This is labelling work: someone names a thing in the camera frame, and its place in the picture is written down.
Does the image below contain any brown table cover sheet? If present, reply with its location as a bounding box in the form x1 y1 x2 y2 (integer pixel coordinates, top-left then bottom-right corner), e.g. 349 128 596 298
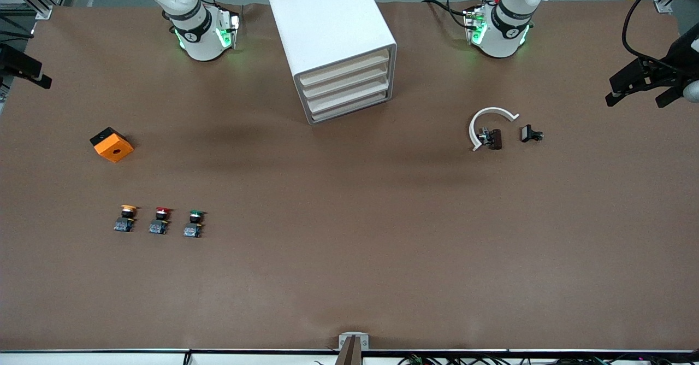
0 0 699 352

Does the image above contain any white drawer cabinet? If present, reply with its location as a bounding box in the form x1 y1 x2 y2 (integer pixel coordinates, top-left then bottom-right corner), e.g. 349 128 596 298
264 0 398 125

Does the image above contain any orange button box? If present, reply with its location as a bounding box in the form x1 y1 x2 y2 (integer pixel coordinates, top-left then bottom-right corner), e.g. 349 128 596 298
90 127 134 163

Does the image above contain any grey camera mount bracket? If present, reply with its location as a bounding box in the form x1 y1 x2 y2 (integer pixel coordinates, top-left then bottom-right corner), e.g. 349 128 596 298
338 332 370 365

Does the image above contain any yellow push button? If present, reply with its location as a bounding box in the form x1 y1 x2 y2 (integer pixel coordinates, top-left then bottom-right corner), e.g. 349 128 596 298
114 204 138 233

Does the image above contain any cream cabinet drawer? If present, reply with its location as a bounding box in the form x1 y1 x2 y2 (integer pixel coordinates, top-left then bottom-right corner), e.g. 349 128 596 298
301 64 390 99
305 78 389 111
299 49 390 86
309 91 390 123

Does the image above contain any white table edge rail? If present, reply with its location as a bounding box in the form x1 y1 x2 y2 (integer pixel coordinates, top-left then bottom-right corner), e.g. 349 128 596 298
0 349 699 365

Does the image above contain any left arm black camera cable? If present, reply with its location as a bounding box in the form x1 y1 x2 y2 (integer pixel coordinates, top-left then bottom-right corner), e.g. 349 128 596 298
622 0 680 66

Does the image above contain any green push button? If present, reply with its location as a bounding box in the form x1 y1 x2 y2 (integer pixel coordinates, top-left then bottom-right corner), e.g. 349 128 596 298
182 210 207 239

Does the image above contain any red push button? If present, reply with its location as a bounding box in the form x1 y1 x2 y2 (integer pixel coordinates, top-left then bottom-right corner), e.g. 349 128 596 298
149 207 174 236

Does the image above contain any white curved plastic bracket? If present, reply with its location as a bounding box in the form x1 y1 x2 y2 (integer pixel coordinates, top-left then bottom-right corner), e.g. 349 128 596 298
469 107 520 152

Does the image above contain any dark brown switch component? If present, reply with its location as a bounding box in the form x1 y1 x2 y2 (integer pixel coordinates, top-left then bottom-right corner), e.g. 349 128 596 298
478 128 503 150

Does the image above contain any left arm black base cable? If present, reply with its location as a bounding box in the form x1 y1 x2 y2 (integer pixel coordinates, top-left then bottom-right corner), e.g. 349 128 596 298
422 0 476 30

